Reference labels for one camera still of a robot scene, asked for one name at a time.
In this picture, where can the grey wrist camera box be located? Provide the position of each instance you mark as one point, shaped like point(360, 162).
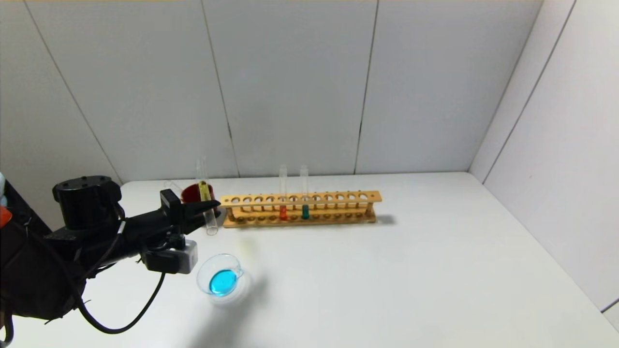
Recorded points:
point(176, 258)

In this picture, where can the test tube with yellow pigment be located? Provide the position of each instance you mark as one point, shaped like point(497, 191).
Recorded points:
point(204, 191)

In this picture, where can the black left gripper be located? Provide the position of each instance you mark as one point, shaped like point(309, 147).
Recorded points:
point(172, 207)

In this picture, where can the clear glass spouted dish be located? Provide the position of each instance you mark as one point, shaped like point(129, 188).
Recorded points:
point(222, 282)

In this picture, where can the test tube with teal pigment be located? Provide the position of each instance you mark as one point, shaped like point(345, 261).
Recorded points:
point(304, 210)

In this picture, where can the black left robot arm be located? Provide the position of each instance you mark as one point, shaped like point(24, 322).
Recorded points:
point(48, 256)

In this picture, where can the wooden test tube rack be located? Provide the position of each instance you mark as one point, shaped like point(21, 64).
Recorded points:
point(300, 216)

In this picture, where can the red plastic cup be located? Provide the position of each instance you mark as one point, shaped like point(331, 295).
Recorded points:
point(191, 193)

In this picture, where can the test tube with red pigment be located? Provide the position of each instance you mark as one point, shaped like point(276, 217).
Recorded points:
point(283, 211)

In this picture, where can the empty clear glass tube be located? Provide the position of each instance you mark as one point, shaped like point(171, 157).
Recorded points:
point(204, 169)
point(198, 169)

